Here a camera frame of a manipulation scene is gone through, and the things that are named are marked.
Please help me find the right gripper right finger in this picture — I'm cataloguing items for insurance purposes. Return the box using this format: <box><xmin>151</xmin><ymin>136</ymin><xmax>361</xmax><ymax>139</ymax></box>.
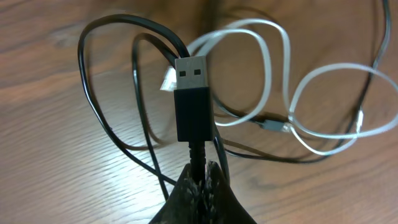
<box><xmin>203</xmin><ymin>161</ymin><xmax>256</xmax><ymax>224</ymax></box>

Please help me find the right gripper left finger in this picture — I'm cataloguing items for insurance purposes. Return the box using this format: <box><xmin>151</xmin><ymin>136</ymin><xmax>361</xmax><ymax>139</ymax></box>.
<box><xmin>149</xmin><ymin>164</ymin><xmax>200</xmax><ymax>224</ymax></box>

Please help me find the white usb cable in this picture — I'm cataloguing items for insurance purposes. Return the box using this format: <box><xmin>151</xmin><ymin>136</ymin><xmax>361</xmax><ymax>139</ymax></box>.
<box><xmin>160</xmin><ymin>18</ymin><xmax>398</xmax><ymax>156</ymax></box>

